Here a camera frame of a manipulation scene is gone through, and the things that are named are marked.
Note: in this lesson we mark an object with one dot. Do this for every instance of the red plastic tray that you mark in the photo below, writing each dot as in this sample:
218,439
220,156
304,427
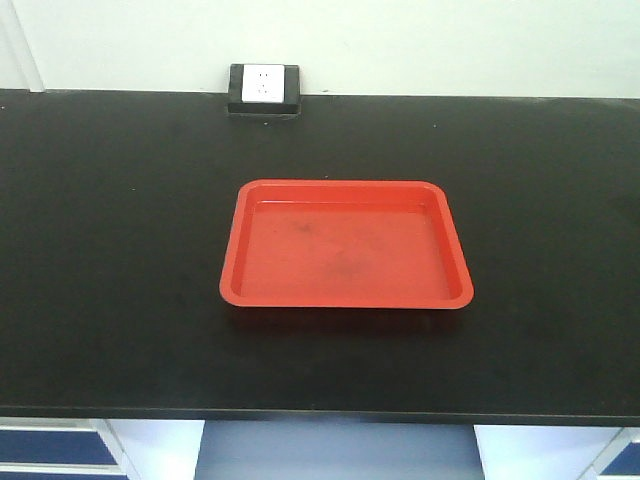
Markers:
344,244

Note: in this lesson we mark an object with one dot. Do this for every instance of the black white power socket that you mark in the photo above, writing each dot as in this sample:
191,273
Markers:
264,90

